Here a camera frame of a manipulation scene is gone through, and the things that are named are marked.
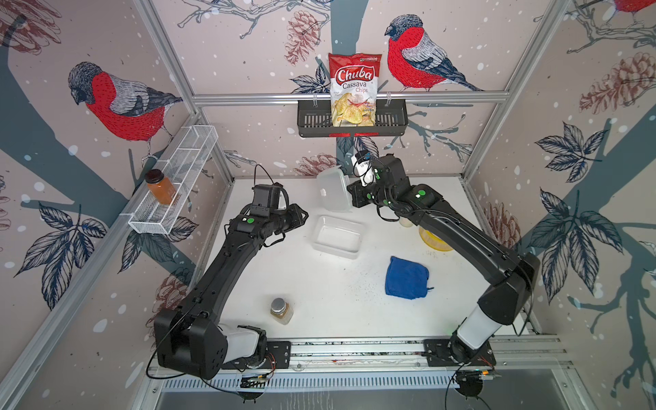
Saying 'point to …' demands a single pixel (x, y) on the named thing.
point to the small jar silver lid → (281, 311)
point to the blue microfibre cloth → (407, 279)
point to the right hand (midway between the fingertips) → (347, 186)
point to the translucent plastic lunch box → (338, 237)
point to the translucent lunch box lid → (335, 189)
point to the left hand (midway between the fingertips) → (309, 210)
